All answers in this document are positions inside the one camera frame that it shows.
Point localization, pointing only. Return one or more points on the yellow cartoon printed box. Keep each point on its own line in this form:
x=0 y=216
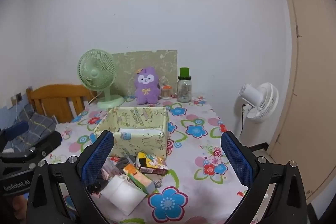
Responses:
x=149 y=144

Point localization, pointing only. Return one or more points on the cartoon printed tissue pack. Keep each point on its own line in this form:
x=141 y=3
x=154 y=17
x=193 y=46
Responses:
x=152 y=163

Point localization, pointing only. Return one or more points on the white tissue pack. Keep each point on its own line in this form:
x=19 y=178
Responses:
x=123 y=193

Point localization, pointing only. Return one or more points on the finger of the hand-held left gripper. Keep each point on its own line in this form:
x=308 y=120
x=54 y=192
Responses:
x=51 y=141
x=15 y=130

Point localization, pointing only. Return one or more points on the wall socket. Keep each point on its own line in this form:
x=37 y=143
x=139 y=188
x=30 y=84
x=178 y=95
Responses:
x=17 y=98

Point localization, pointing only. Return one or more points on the black small cloth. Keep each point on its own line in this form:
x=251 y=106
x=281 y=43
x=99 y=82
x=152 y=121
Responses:
x=95 y=187

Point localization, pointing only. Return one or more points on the small clear swab jar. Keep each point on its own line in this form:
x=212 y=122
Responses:
x=166 y=92

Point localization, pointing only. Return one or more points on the grey plaid pillow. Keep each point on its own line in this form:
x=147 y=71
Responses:
x=39 y=121

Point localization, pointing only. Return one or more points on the grey soft cloth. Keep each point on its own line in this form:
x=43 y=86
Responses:
x=124 y=162

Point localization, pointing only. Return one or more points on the green patterned board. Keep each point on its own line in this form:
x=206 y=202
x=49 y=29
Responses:
x=126 y=64

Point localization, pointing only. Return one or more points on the purple plush toy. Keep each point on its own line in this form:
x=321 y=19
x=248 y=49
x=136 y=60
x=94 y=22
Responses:
x=147 y=87

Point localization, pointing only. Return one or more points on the green desk fan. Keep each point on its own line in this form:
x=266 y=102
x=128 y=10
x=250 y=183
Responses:
x=94 y=73

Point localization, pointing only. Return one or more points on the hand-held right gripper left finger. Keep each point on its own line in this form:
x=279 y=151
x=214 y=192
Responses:
x=97 y=158

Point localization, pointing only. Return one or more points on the pink clear packet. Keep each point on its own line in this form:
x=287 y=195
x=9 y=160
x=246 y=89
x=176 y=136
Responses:
x=111 y=169

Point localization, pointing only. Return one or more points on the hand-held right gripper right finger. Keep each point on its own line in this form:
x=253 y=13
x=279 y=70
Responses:
x=236 y=161

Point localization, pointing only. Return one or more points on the white standing fan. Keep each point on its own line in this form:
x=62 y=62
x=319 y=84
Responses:
x=262 y=103

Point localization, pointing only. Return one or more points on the orange tissue pack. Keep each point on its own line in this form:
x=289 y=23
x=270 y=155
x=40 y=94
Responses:
x=137 y=178

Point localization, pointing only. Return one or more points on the glass jar with green lid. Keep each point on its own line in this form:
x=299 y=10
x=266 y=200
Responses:
x=184 y=90

